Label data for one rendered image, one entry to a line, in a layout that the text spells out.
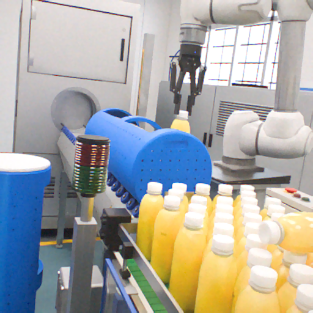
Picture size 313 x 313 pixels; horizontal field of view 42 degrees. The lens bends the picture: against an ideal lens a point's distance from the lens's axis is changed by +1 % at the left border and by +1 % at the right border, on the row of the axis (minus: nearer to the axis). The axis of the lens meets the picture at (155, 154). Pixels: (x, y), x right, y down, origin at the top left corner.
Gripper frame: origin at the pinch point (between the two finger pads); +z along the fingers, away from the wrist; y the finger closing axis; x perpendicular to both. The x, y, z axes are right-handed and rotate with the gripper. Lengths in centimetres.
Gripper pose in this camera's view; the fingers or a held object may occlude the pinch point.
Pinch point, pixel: (183, 105)
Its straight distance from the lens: 139.3
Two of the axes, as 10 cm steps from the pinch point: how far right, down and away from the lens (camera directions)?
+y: -9.4, -0.6, -3.5
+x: 3.3, 1.9, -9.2
